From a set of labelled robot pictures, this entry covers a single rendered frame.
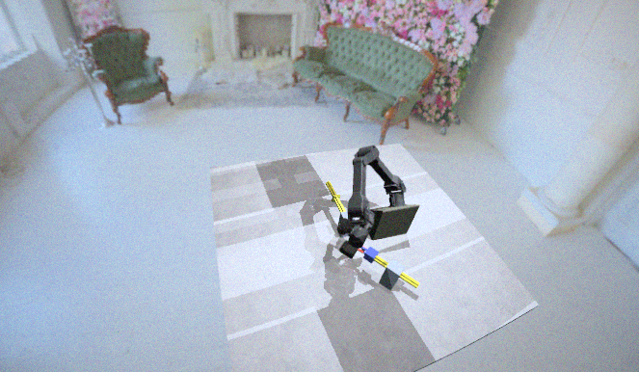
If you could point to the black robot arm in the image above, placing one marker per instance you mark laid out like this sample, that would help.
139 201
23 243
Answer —
358 206

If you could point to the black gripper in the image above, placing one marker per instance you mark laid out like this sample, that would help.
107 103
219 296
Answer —
348 249

